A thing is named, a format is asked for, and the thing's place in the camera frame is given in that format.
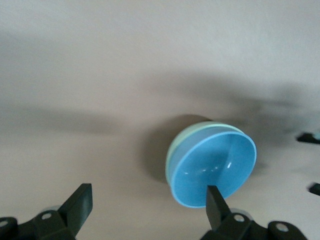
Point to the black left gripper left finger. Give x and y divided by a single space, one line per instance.
77 207

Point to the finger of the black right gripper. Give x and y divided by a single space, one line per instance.
310 138
315 188

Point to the light green bowl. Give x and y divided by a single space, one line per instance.
175 145

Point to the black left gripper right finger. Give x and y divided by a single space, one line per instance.
216 207

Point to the blue bowl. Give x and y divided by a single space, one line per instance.
215 162

